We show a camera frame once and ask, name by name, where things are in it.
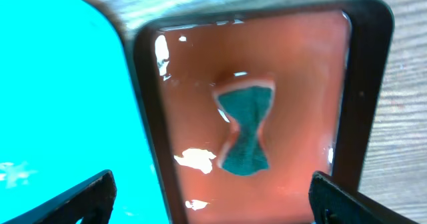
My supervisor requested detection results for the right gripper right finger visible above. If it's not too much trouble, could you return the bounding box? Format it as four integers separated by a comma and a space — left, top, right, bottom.
309, 171, 417, 224

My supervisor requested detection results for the teal plastic tray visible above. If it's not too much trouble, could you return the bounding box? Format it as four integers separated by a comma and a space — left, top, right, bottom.
1, 0, 168, 223

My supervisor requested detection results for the black tray with red liquid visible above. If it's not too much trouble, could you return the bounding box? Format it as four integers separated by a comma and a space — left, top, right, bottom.
133, 0, 394, 223

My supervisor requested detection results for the green and orange sponge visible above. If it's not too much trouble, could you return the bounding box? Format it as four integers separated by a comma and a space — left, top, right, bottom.
213, 79, 276, 176

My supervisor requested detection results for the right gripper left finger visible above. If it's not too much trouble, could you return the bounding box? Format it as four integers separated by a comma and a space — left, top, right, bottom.
5, 169, 117, 224

